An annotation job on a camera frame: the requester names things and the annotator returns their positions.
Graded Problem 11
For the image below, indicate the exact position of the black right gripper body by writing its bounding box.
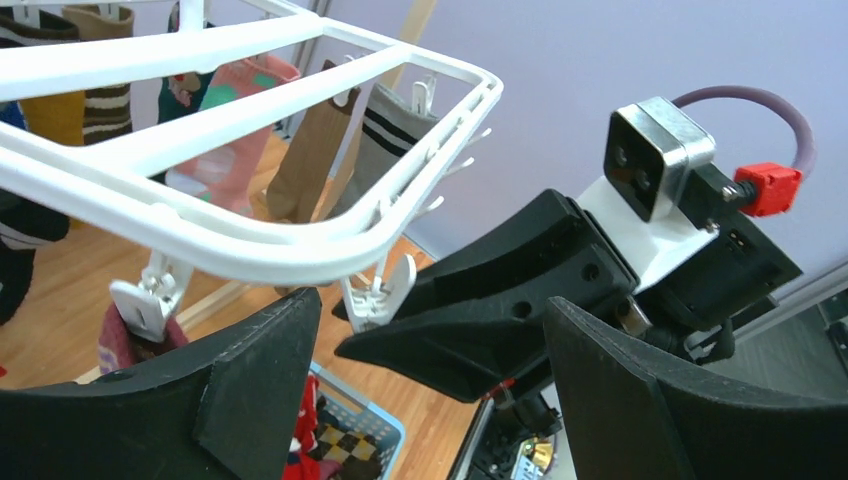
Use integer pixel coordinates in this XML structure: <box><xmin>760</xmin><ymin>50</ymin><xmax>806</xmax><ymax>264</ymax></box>
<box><xmin>335</xmin><ymin>189</ymin><xmax>638</xmax><ymax>403</ymax></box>

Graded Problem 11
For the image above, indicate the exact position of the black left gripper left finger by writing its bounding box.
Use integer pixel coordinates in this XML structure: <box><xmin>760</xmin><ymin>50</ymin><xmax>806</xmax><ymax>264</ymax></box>
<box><xmin>1</xmin><ymin>288</ymin><xmax>322</xmax><ymax>479</ymax></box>

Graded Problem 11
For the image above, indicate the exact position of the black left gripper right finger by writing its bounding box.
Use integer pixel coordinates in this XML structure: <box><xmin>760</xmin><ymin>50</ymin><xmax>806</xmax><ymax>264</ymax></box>
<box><xmin>543</xmin><ymin>297</ymin><xmax>847</xmax><ymax>479</ymax></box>

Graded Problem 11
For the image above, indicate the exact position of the white hanger clip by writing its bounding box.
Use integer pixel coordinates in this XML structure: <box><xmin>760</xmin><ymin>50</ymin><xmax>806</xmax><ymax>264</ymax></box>
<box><xmin>340</xmin><ymin>254</ymin><xmax>417</xmax><ymax>334</ymax></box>
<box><xmin>109</xmin><ymin>251</ymin><xmax>194</xmax><ymax>343</ymax></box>

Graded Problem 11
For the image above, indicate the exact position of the white plastic sock hanger frame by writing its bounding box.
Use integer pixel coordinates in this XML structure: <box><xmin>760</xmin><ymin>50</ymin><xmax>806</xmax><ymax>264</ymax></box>
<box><xmin>1</xmin><ymin>1</ymin><xmax>503</xmax><ymax>285</ymax></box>

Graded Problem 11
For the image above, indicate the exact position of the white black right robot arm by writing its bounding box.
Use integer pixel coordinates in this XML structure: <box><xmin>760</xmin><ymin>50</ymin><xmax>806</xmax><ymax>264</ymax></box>
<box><xmin>335</xmin><ymin>162</ymin><xmax>801</xmax><ymax>404</ymax></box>

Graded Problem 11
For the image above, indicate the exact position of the blue plastic laundry basket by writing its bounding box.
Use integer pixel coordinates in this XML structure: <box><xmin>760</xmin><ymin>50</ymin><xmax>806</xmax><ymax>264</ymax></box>
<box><xmin>282</xmin><ymin>363</ymin><xmax>405</xmax><ymax>480</ymax></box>

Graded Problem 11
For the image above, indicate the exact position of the maroon purple striped hanging sock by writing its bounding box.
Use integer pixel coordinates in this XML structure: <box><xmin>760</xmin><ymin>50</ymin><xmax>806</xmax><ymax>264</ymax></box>
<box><xmin>97</xmin><ymin>303</ymin><xmax>189</xmax><ymax>375</ymax></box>

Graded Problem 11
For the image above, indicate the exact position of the grey black-striped hanging sock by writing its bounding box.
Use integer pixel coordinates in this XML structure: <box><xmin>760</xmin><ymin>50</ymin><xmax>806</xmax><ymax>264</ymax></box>
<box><xmin>328</xmin><ymin>84</ymin><xmax>440</xmax><ymax>218</ymax></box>

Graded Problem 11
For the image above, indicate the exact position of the tan hanging sock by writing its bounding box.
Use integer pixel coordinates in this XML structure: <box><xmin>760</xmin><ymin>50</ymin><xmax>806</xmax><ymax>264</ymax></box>
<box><xmin>266</xmin><ymin>87</ymin><xmax>361</xmax><ymax>224</ymax></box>

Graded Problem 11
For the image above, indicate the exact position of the pink green hanging sock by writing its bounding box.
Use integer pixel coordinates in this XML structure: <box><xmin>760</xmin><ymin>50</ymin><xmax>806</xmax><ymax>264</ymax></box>
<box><xmin>164</xmin><ymin>53</ymin><xmax>301</xmax><ymax>217</ymax></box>

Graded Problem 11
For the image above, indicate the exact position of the black blue hanging sock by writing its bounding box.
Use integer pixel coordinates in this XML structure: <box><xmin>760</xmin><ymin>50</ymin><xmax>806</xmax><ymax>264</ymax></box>
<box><xmin>1</xmin><ymin>190</ymin><xmax>70</xmax><ymax>325</ymax></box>

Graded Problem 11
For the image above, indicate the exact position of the brown white striped hanging sock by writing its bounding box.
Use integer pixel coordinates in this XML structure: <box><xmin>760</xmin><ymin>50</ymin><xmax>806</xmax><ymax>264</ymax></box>
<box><xmin>1</xmin><ymin>4</ymin><xmax>135</xmax><ymax>146</ymax></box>

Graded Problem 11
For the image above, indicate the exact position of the mustard yellow hanging sock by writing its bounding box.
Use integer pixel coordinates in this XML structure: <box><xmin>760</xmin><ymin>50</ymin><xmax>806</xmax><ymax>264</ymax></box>
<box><xmin>19</xmin><ymin>5</ymin><xmax>136</xmax><ymax>148</ymax></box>

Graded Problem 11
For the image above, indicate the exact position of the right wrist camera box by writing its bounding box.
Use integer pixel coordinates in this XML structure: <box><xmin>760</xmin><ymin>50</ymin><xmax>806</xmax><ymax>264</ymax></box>
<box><xmin>603</xmin><ymin>96</ymin><xmax>716</xmax><ymax>222</ymax></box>

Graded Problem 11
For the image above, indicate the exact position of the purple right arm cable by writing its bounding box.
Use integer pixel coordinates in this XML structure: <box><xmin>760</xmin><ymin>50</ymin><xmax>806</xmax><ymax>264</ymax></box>
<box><xmin>672</xmin><ymin>85</ymin><xmax>817</xmax><ymax>179</ymax></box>

